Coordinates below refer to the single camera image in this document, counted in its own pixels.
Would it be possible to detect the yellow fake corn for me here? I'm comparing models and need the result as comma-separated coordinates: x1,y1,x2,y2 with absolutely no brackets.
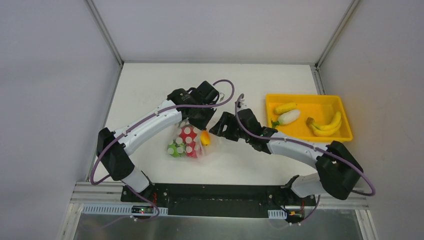
273,102,297,115

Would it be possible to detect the white fake radish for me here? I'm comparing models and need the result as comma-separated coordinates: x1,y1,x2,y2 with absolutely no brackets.
271,109,301,129

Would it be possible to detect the clear zip top bag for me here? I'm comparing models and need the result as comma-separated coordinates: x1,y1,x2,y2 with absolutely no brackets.
166,120,220,159

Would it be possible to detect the yellow fake banana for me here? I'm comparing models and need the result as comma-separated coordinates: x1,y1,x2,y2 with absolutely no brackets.
306,111,342,137

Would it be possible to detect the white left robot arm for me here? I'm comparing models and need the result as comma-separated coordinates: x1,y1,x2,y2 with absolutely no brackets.
89,81,225,203

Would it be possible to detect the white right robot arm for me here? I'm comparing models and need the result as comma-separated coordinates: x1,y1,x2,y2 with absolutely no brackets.
209,108,364,205

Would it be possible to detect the orange fake food ball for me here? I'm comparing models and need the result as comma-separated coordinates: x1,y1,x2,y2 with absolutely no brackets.
200,130,211,146

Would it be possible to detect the red fake food ball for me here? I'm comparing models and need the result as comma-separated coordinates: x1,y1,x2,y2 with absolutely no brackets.
175,125,202,159

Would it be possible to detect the green fake food ball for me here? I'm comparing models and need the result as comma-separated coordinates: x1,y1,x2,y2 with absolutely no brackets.
166,143,185,158

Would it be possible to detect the yellow plastic tray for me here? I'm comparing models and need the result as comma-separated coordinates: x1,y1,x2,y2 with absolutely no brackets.
265,93,353,143

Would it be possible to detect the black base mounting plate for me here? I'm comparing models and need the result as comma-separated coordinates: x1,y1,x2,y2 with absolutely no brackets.
120,183,316,219

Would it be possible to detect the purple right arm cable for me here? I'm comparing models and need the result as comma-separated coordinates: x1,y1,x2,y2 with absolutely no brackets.
234,93,377,229

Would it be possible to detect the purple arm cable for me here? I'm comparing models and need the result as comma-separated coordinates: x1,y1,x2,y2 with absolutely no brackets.
234,93,377,229
89,79,236,223

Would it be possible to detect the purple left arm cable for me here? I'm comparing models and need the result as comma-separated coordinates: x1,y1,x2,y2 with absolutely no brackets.
89,79,236,223

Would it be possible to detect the aluminium frame rail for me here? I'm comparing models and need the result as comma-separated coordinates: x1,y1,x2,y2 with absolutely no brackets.
84,0,125,128

